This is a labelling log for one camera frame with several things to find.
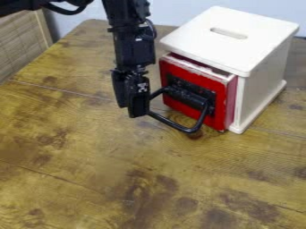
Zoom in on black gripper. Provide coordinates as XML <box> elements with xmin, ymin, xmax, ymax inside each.
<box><xmin>108</xmin><ymin>23</ymin><xmax>156</xmax><ymax>118</ymax></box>

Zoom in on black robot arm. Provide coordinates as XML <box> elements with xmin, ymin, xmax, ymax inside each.
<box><xmin>0</xmin><ymin>0</ymin><xmax>156</xmax><ymax>118</ymax></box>

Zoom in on red drawer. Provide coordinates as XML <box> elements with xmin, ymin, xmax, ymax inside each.
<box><xmin>159</xmin><ymin>53</ymin><xmax>238</xmax><ymax>131</ymax></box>

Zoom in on white wooden box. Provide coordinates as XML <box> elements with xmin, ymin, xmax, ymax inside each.
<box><xmin>160</xmin><ymin>6</ymin><xmax>299</xmax><ymax>134</ymax></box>

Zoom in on black metal drawer handle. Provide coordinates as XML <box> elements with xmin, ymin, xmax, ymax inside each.
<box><xmin>148</xmin><ymin>85</ymin><xmax>215</xmax><ymax>133</ymax></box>

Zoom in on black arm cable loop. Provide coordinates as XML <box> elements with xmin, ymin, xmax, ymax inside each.
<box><xmin>40</xmin><ymin>0</ymin><xmax>95</xmax><ymax>16</ymax></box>

